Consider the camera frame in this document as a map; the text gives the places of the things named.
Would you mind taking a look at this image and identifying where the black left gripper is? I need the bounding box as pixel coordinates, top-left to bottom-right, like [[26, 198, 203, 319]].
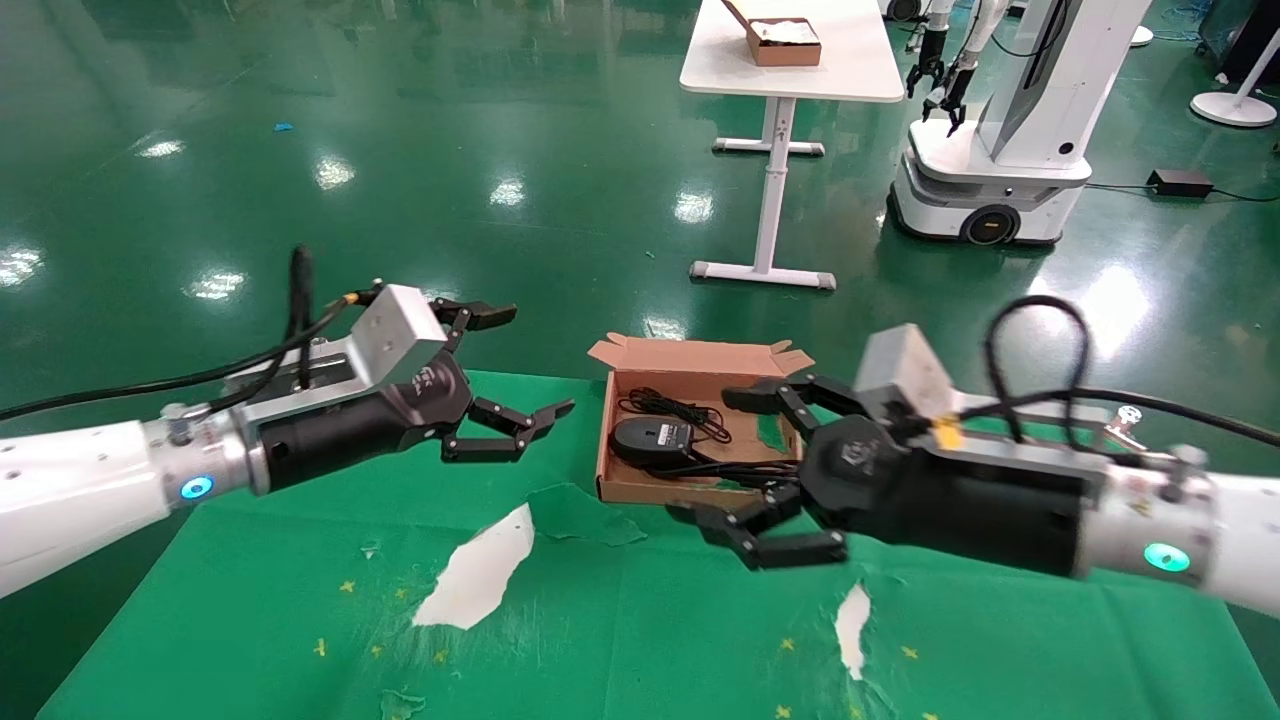
[[258, 296, 577, 493]]

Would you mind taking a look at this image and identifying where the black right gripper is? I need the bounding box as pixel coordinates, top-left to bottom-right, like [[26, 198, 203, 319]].
[[667, 375, 1096, 579]]

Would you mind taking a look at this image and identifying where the black power cable with plug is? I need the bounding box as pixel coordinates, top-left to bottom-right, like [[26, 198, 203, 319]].
[[660, 455, 806, 486]]

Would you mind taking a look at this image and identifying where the black wired computer mouse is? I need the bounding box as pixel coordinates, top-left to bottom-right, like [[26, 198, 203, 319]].
[[610, 388, 736, 471]]

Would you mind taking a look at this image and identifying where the background robot arm with gripper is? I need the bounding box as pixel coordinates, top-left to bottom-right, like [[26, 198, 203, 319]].
[[905, 0, 956, 101], [925, 0, 1011, 136]]

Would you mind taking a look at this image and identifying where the open brown cardboard box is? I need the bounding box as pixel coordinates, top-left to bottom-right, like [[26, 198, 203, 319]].
[[588, 334, 816, 508]]

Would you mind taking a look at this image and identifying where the small brown box with contents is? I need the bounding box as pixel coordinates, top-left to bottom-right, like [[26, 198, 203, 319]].
[[722, 0, 823, 69]]

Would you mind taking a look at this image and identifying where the torn green cloth flap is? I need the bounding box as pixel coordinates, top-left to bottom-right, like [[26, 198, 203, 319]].
[[528, 483, 648, 548]]

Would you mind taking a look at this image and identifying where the green tablecloth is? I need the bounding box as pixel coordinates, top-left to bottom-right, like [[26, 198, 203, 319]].
[[35, 370, 1280, 720]]

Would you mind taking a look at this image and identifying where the silver bulldog clip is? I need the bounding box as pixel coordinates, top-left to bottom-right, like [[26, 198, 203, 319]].
[[1100, 405, 1148, 456]]

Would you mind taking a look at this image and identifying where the white wheeled background robot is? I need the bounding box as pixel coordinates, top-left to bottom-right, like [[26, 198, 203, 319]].
[[888, 0, 1156, 248]]

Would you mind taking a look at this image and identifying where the white background table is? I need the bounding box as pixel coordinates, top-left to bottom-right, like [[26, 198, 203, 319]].
[[680, 0, 906, 292]]

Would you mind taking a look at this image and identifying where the black power adapter brick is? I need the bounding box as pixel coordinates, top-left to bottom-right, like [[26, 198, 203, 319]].
[[1147, 169, 1214, 198]]

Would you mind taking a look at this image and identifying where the white round stand base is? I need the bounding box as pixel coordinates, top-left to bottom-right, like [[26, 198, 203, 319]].
[[1190, 40, 1280, 129]]

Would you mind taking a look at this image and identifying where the dark background equipment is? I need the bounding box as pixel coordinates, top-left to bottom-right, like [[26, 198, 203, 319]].
[[1198, 0, 1280, 86]]

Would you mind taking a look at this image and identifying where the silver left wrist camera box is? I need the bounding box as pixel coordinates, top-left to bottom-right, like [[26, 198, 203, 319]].
[[225, 284, 448, 426]]

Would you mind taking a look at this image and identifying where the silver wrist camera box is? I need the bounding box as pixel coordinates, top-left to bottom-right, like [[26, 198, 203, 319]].
[[225, 284, 448, 426], [855, 322, 1131, 471]]

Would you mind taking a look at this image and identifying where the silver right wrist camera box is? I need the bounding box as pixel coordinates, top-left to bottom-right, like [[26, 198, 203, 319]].
[[855, 322, 1131, 471]]

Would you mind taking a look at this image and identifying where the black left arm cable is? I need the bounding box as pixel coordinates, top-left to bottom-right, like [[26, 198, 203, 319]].
[[0, 245, 386, 421]]

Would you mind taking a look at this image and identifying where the black floor power cord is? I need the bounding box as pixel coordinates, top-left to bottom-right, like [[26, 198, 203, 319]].
[[1085, 183, 1280, 204]]

